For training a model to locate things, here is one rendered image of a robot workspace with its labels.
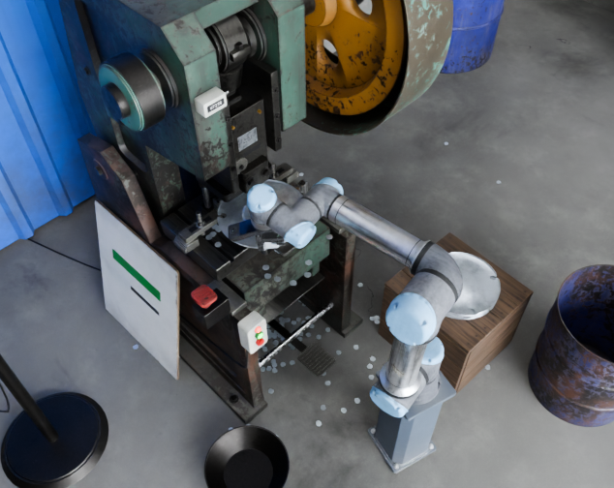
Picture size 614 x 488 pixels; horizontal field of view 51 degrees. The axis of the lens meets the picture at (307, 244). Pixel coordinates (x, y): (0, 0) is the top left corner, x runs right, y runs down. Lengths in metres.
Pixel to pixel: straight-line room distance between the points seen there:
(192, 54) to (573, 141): 2.58
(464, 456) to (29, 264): 2.05
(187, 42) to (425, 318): 0.84
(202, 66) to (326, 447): 1.48
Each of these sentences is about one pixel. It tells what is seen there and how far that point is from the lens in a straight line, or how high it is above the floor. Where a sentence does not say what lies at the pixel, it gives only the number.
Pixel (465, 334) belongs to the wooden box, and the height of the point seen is 0.35.
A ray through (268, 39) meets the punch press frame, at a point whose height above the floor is 1.35.
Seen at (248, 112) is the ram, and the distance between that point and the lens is 1.86.
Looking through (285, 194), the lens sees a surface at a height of 0.79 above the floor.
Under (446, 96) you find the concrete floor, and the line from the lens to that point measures 3.90.
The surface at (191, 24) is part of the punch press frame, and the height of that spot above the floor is 1.48.
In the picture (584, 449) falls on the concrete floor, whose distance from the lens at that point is 2.68.
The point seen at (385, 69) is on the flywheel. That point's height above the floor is 1.25.
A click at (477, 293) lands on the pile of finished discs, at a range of 2.44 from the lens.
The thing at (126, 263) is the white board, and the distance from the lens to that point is 2.53.
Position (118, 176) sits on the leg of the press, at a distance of 2.19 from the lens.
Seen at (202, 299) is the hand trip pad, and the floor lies 0.76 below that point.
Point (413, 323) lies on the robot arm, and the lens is 1.50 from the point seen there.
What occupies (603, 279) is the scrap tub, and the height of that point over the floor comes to 0.40.
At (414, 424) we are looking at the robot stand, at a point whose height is 0.35.
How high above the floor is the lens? 2.30
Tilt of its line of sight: 50 degrees down
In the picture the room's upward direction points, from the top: 1 degrees counter-clockwise
